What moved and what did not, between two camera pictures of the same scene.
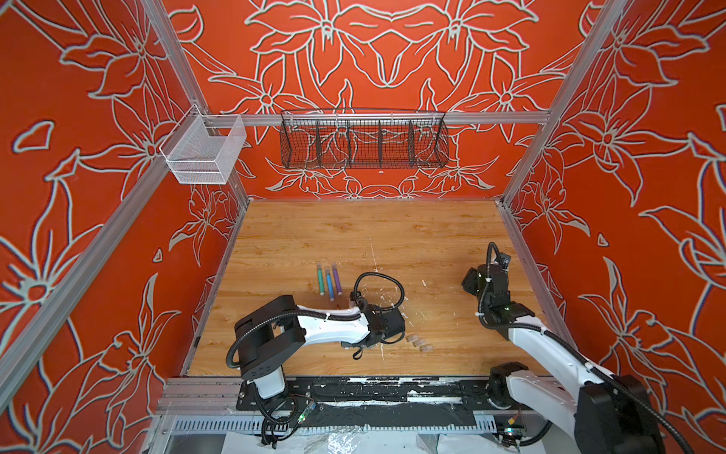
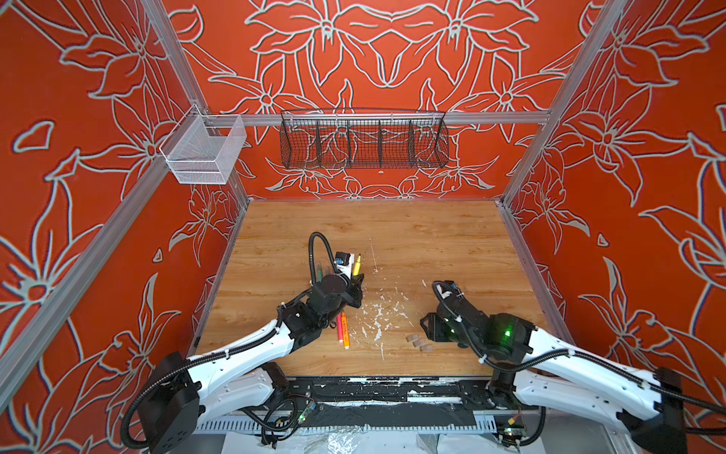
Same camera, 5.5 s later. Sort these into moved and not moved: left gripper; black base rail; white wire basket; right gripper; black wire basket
Moved: right gripper; left gripper
Not moved: white wire basket; black wire basket; black base rail
